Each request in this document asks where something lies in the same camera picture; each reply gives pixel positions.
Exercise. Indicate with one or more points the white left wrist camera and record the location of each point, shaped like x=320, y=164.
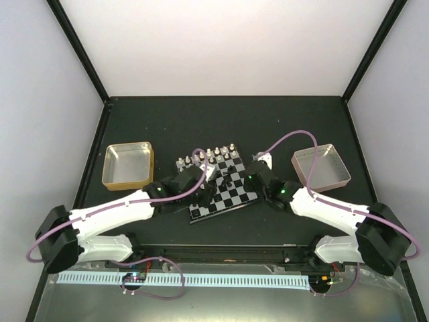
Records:
x=209, y=170

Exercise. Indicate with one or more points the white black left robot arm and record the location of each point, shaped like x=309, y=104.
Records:
x=66, y=238

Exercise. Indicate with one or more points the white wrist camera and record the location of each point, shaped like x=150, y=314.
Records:
x=209, y=170
x=264, y=157

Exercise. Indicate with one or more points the pink rimmed metal tin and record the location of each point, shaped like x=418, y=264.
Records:
x=329, y=171

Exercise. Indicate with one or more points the right black frame post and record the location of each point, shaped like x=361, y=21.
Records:
x=377, y=41

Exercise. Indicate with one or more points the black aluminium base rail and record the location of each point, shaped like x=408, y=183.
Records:
x=300, y=257

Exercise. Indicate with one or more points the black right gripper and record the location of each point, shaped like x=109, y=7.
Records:
x=248, y=184

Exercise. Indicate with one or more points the white slotted cable duct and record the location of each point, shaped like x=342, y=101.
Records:
x=190, y=280

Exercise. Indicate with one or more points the black frame post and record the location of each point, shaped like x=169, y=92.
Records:
x=377, y=41
x=71, y=35

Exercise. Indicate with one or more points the left black frame post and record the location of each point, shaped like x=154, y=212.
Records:
x=71, y=35

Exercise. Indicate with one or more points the black white chessboard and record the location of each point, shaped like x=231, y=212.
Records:
x=225, y=199

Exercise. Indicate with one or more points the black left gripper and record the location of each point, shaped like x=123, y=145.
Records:
x=205, y=201

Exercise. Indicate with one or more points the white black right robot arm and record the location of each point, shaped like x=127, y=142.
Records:
x=373, y=235

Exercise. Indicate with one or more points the gold rimmed metal tin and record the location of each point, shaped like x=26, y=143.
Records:
x=128, y=166

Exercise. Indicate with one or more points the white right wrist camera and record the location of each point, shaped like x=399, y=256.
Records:
x=264, y=157

